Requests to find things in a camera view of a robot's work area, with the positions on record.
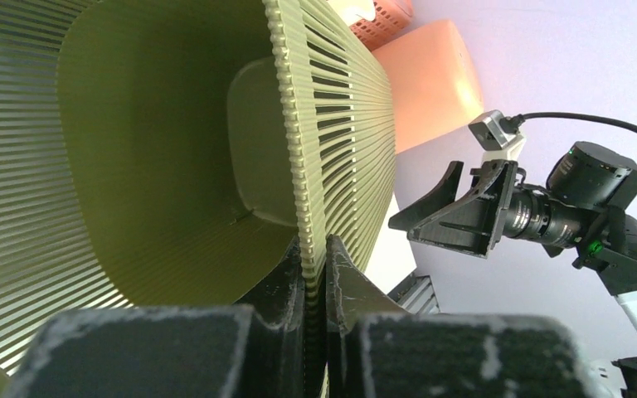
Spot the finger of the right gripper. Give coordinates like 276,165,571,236
406,161,501,258
388,161,464,231

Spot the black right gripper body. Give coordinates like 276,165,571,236
491,159,597,257

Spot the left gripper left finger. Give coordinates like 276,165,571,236
4,240,304,397

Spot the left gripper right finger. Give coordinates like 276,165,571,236
325,235,594,397

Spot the orange plastic bucket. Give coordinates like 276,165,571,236
372,19,484,154

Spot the pink perforated plastic basket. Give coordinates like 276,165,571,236
350,0,413,51

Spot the green perforated waste bin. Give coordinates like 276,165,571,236
0,1,395,397

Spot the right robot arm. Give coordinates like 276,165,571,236
388,141,637,397

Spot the cream perforated plastic basket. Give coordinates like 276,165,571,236
328,0,376,27

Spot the aluminium front rail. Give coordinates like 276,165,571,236
388,273,441,314

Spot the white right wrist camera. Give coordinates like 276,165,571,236
467,109,527,163

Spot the black right camera cable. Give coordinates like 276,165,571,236
508,112,637,153

